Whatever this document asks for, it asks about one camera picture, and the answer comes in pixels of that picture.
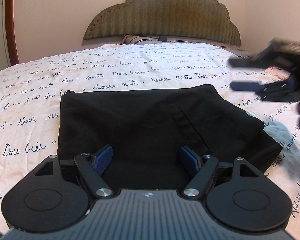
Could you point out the black pants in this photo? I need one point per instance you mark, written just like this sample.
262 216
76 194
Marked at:
147 129

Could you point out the brown wooden door frame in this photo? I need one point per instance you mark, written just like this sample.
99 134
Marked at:
10 34

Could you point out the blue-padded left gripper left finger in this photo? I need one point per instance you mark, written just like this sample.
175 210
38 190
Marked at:
91 167

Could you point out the olive upholstered headboard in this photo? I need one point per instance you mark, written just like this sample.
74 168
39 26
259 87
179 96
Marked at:
205 19

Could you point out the white script-print bedsheet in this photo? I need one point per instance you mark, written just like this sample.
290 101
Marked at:
30 95

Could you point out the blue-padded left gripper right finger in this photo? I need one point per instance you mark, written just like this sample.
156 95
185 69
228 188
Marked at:
202 169

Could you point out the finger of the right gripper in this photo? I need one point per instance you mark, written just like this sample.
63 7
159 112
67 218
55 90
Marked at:
250 62
246 86

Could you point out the black charger on bed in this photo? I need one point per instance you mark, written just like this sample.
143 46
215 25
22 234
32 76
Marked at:
162 39

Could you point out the patterned pillow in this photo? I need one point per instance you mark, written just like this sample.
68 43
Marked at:
139 39

